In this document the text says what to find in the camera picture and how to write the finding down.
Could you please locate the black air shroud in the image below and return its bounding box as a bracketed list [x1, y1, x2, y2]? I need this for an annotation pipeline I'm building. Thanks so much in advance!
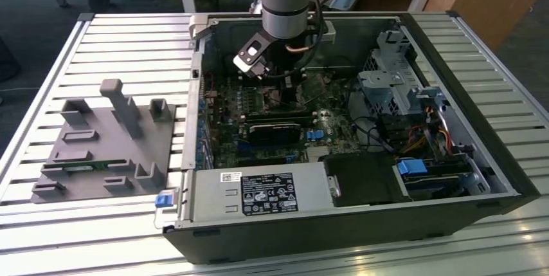
[318, 152, 413, 208]

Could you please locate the silver heatsink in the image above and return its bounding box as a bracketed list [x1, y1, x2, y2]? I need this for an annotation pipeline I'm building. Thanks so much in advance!
[305, 147, 330, 163]

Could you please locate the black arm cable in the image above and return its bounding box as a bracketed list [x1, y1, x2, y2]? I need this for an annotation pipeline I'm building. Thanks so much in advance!
[294, 0, 330, 74]

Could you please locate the silver drive cage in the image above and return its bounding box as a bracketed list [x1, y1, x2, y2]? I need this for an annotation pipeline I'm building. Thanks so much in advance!
[356, 30, 430, 118]

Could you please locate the blue case latch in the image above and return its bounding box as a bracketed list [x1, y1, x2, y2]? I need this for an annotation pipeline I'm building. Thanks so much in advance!
[154, 192, 177, 209]

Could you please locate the silver metal clip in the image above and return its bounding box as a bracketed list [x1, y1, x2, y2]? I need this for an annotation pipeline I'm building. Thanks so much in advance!
[325, 175, 342, 198]

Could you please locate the metal socket cover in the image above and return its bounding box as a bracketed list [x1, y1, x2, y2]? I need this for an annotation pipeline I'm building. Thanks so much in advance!
[296, 74, 334, 100]

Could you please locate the black PC case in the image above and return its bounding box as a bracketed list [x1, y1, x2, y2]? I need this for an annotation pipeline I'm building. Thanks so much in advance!
[160, 10, 541, 266]

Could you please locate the CPU socket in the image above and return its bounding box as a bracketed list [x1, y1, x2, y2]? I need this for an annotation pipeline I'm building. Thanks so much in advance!
[256, 85, 306, 112]

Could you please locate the black cable bundle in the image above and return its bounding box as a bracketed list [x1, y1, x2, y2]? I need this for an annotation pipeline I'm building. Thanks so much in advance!
[349, 115, 406, 155]

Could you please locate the black graphics card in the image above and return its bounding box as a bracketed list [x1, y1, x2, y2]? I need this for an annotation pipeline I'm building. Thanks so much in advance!
[246, 122, 302, 145]

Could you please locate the silver power supply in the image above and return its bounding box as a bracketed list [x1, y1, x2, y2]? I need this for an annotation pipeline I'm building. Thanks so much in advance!
[182, 169, 336, 223]

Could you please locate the green motherboard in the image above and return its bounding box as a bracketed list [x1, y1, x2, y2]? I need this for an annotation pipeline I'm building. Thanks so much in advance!
[198, 63, 365, 169]

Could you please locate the green RAM stick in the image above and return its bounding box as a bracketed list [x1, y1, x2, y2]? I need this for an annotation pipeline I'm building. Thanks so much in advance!
[42, 158, 129, 173]

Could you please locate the coloured wire bundle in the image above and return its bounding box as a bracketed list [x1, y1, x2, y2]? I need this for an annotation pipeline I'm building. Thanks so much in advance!
[406, 105, 456, 158]

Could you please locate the wooden cabinet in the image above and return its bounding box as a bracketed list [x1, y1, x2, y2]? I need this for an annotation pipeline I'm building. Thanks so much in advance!
[424, 0, 549, 52]

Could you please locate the grey parts rack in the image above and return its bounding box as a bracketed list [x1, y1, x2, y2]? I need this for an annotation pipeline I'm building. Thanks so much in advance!
[30, 78, 180, 206]

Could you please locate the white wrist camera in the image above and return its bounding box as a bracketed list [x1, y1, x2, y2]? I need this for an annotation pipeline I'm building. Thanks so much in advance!
[232, 31, 276, 80]

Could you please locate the black RAM stick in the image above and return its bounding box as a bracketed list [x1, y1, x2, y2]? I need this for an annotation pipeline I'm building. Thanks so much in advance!
[242, 111, 313, 120]

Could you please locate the copper coloured cable loop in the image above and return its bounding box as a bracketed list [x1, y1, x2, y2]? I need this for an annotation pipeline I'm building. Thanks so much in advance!
[285, 43, 310, 55]

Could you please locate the blue disk carrier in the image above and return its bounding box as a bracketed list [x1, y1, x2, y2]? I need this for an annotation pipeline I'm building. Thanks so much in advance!
[396, 158, 429, 177]

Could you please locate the CPU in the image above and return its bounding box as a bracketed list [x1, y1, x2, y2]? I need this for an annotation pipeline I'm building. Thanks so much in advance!
[266, 93, 301, 109]

